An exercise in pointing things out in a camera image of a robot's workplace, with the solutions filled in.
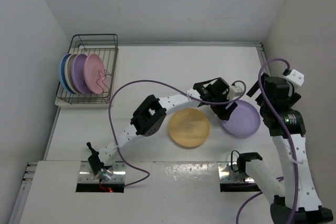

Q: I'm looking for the metal base plate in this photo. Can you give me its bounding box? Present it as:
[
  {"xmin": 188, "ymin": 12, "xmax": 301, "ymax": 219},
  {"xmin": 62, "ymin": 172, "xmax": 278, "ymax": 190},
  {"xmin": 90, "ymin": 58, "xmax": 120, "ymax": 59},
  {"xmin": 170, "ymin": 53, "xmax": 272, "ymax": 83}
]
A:
[
  {"xmin": 217, "ymin": 162, "xmax": 255, "ymax": 184},
  {"xmin": 77, "ymin": 162, "xmax": 126, "ymax": 184}
]

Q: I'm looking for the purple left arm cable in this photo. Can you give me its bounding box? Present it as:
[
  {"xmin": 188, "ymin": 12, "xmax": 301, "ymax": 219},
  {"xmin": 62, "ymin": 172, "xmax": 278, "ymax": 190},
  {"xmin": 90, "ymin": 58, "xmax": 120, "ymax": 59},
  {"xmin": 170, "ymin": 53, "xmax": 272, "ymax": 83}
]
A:
[{"xmin": 108, "ymin": 79, "xmax": 247, "ymax": 188}]

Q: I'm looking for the cream plastic plate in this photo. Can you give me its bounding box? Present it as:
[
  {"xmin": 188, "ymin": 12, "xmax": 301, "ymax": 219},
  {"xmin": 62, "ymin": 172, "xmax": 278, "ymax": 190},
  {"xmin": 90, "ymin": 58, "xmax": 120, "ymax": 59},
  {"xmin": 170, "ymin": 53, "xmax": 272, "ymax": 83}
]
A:
[{"xmin": 65, "ymin": 54, "xmax": 79, "ymax": 94}]

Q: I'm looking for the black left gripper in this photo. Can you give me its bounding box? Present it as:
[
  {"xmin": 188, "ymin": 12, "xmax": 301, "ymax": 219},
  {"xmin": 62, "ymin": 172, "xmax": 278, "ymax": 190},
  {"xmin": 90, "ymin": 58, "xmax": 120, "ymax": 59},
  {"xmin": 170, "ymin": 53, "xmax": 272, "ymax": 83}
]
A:
[{"xmin": 209, "ymin": 90, "xmax": 236, "ymax": 119}]

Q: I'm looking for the blue plastic plate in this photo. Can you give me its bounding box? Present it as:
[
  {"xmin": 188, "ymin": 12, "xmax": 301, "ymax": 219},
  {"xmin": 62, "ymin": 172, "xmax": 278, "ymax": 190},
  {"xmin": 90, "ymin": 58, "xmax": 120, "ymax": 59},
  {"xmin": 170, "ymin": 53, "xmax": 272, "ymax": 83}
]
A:
[{"xmin": 58, "ymin": 54, "xmax": 74, "ymax": 94}]

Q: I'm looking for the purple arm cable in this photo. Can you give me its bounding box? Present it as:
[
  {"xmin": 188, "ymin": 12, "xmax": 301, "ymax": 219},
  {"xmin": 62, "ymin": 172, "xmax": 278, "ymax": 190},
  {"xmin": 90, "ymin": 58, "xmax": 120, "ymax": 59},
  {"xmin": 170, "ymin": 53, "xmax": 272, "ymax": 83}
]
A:
[
  {"xmin": 108, "ymin": 79, "xmax": 247, "ymax": 188},
  {"xmin": 235, "ymin": 58, "xmax": 301, "ymax": 224}
]

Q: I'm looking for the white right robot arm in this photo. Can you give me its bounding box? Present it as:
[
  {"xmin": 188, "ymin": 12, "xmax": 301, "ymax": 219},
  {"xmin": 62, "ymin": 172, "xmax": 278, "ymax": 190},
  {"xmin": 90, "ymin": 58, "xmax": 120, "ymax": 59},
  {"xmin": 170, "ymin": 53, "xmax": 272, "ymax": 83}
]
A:
[{"xmin": 236, "ymin": 74, "xmax": 333, "ymax": 223}]

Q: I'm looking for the aluminium frame rail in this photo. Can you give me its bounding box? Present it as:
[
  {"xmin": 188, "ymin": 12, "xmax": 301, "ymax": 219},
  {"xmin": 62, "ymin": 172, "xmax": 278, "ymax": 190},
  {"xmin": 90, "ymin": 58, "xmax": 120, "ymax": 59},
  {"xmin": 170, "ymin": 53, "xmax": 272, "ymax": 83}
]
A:
[{"xmin": 256, "ymin": 42, "xmax": 272, "ymax": 76}]

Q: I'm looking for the yellow plastic plate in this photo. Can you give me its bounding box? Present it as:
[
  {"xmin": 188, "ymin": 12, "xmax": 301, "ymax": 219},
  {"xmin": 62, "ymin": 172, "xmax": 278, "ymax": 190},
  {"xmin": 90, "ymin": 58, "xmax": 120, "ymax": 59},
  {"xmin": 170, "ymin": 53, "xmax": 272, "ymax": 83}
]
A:
[{"xmin": 168, "ymin": 108, "xmax": 211, "ymax": 148}]

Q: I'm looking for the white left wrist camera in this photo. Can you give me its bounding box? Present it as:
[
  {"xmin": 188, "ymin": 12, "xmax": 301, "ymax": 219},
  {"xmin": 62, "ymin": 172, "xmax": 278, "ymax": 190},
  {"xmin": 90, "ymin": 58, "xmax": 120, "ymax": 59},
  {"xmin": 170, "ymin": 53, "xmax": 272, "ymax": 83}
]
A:
[{"xmin": 227, "ymin": 85, "xmax": 243, "ymax": 101}]

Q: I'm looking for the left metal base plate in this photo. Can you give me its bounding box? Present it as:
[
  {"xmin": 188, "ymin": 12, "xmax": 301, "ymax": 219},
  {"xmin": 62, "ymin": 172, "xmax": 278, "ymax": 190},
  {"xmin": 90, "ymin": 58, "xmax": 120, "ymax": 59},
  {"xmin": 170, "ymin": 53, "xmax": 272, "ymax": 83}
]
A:
[{"xmin": 77, "ymin": 162, "xmax": 126, "ymax": 184}]

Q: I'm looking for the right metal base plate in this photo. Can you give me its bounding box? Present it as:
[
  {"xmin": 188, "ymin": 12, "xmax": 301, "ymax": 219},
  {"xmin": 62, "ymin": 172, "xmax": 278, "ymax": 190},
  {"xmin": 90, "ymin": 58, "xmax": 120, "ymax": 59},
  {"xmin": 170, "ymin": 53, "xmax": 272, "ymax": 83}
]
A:
[{"xmin": 217, "ymin": 162, "xmax": 255, "ymax": 184}]

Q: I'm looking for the purple plastic plate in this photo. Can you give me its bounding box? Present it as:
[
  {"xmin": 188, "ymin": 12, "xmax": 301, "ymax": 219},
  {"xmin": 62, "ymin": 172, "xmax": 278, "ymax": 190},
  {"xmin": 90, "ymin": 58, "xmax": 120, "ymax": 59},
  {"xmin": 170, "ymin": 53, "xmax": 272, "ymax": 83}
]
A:
[
  {"xmin": 221, "ymin": 100, "xmax": 261, "ymax": 138},
  {"xmin": 71, "ymin": 54, "xmax": 91, "ymax": 94}
]

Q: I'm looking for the grey wire dish rack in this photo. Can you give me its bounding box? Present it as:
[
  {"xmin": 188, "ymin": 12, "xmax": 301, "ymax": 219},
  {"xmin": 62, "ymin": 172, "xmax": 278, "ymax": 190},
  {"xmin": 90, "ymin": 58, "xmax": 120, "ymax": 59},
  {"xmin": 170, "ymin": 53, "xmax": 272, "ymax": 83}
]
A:
[{"xmin": 56, "ymin": 34, "xmax": 119, "ymax": 104}]

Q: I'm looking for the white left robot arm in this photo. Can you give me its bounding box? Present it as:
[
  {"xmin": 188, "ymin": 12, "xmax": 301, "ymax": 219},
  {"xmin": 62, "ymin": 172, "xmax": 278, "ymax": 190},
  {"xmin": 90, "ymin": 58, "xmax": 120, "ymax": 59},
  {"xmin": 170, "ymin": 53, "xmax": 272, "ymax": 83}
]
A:
[{"xmin": 87, "ymin": 78, "xmax": 246, "ymax": 180}]

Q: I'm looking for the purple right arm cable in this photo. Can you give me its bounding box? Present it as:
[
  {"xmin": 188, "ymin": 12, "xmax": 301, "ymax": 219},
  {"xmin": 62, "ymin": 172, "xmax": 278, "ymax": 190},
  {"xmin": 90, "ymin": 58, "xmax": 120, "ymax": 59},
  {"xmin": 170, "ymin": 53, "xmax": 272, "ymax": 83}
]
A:
[{"xmin": 235, "ymin": 58, "xmax": 301, "ymax": 224}]

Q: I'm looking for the pink plastic plate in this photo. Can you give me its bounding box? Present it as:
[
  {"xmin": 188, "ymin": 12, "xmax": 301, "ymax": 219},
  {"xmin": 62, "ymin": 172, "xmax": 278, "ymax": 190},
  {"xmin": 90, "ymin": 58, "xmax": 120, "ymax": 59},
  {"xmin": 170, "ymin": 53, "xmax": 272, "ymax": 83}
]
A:
[{"xmin": 83, "ymin": 54, "xmax": 106, "ymax": 94}]

